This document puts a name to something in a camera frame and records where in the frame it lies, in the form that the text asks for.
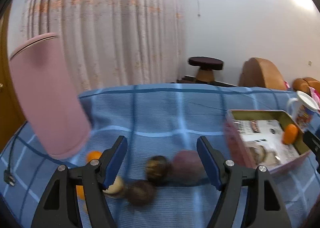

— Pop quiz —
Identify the large orange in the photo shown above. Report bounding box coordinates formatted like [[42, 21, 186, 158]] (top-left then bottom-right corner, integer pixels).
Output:
[[282, 124, 298, 145]]

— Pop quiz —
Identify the pink electric kettle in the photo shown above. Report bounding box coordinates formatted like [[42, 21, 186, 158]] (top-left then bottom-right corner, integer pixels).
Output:
[[9, 33, 91, 159]]

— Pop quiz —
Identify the wooden door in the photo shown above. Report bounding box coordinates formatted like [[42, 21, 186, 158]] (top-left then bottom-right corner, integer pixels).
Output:
[[0, 6, 25, 150]]

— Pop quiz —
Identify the dark water chestnut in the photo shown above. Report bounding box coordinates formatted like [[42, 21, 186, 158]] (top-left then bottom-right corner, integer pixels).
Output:
[[145, 155, 171, 186], [125, 180, 156, 207]]

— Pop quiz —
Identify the round layered sugarcane piece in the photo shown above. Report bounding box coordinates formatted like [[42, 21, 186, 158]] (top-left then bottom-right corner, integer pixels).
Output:
[[103, 176, 125, 196]]

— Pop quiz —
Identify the floral pink curtain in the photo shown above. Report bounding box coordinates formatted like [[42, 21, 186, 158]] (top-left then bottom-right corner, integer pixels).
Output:
[[21, 0, 184, 92]]

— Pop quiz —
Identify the white printed mug with lid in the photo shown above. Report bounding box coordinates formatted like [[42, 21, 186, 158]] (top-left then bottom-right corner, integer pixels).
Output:
[[286, 91, 319, 131]]

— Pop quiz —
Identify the small orange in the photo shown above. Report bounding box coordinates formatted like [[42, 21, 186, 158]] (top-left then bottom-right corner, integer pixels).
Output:
[[76, 185, 85, 200], [86, 151, 102, 163]]

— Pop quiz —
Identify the pink metal tin box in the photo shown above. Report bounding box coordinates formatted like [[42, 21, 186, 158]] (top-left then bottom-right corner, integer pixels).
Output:
[[225, 109, 311, 176]]

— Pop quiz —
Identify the pink floral blanket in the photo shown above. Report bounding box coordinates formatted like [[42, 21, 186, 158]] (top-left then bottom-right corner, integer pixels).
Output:
[[309, 87, 320, 108]]

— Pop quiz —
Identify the brown leather armchair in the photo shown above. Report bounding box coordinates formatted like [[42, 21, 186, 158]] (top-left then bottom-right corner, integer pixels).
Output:
[[238, 57, 287, 90]]

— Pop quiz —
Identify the purple round fruit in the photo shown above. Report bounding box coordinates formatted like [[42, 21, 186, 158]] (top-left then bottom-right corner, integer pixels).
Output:
[[171, 150, 206, 185]]

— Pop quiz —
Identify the black power cable with plug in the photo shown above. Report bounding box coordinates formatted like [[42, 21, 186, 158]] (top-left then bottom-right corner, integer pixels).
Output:
[[3, 122, 27, 187]]

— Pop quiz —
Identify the brown leather sofa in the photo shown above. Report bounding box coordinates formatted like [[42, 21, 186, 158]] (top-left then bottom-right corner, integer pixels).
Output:
[[292, 77, 320, 96]]

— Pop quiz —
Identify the dark round stool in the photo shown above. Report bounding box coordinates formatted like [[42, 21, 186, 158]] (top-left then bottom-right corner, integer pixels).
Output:
[[188, 56, 224, 83]]

